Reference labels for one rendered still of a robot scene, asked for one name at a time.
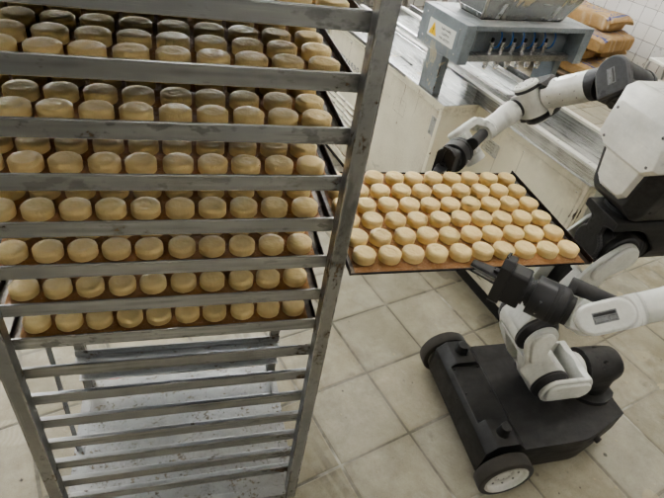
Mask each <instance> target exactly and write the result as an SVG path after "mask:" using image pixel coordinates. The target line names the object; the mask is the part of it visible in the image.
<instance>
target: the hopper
mask: <svg viewBox="0 0 664 498"><path fill-rule="evenodd" d="M584 1H585V0H459V5H460V7H461V8H462V9H463V10H465V11H466V12H468V13H470V14H472V15H474V16H476V17H477V18H479V19H481V20H506V21H537V22H561V21H562V20H564V19H565V18H566V17H567V16H568V15H569V14H570V13H571V12H573V11H574V10H575V9H576V8H577V7H578V6H579V5H581V4H582V3H583V2H584Z"/></svg>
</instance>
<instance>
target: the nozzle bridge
mask: <svg viewBox="0 0 664 498"><path fill-rule="evenodd" d="M594 31H595V29H593V28H591V27H588V26H586V25H584V24H582V23H580V22H577V21H575V20H573V19H571V18H569V17H566V18H565V19H564V20H562V21H561V22H537V21H506V20H481V19H479V18H477V17H476V16H474V15H472V14H470V13H468V12H466V11H465V10H463V9H462V8H461V7H460V5H459V3H454V2H433V1H426V2H425V6H424V10H423V14H422V18H421V22H420V27H419V31H418V35H417V39H419V40H420V41H421V42H423V43H425V44H426V45H428V50H427V54H426V58H425V62H424V65H423V69H422V73H421V77H420V81H419V86H420V87H422V88H423V89H424V90H425V91H427V92H428V93H429V94H430V95H432V96H438V95H439V94H440V90H441V87H442V83H443V80H444V76H445V73H446V70H447V66H448V63H449V60H450V61H451V62H453V63H454V64H456V65H466V63H467V62H492V61H541V63H540V65H539V67H538V68H533V71H532V73H531V76H530V77H532V78H537V77H541V76H544V75H548V74H553V75H555V74H556V72H557V70H558V67H559V65H560V63H561V61H568V62H570V63H572V64H575V63H580V61H581V59H582V56H583V54H584V52H585V50H586V47H587V45H588V43H589V41H590V39H591V36H592V35H593V33H594ZM501 32H503V38H506V41H505V46H506V47H507V46H508V45H509V44H510V42H511V40H512V36H513V34H512V33H514V38H517V41H516V47H518V46H519V45H520V44H521V42H522V40H523V37H524V34H523V33H525V38H527V39H528V41H527V47H529V46H530V45H531V44H532V42H533V40H534V36H535V34H534V33H536V38H538V39H539V40H538V44H537V47H540V46H541V44H542V42H543V40H544V33H546V39H548V41H547V47H550V46H551V45H552V43H553V41H554V38H555V34H554V33H556V40H555V43H554V45H553V46H552V47H551V48H548V49H545V51H544V54H541V53H540V48H538V49H535V51H534V53H533V54H530V49H531V48H527V49H525V51H524V53H523V54H520V53H519V51H520V47H519V48H515V49H514V51H513V53H512V54H510V53H509V52H508V51H509V48H510V46H509V47H508V48H504V49H503V51H502V54H499V53H498V49H499V46H500V45H499V46H498V47H497V48H493V49H492V51H491V53H490V54H488V53H487V52H486V51H487V48H488V46H489V43H490V42H491V40H492V38H495V41H494V42H495V44H494V46H497V45H498V43H499V41H500V40H501ZM503 38H502V40H503Z"/></svg>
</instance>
